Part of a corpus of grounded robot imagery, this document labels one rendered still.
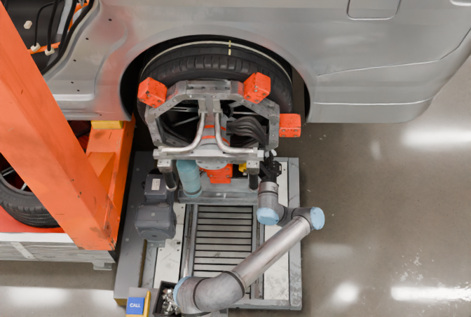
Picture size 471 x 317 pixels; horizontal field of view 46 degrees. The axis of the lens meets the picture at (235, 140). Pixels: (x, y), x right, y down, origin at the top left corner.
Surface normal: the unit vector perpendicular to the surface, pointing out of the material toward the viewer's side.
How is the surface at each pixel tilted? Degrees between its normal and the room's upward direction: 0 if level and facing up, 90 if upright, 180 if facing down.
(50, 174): 90
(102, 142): 0
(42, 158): 90
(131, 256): 0
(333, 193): 0
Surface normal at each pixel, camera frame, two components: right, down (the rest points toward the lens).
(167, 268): -0.04, -0.52
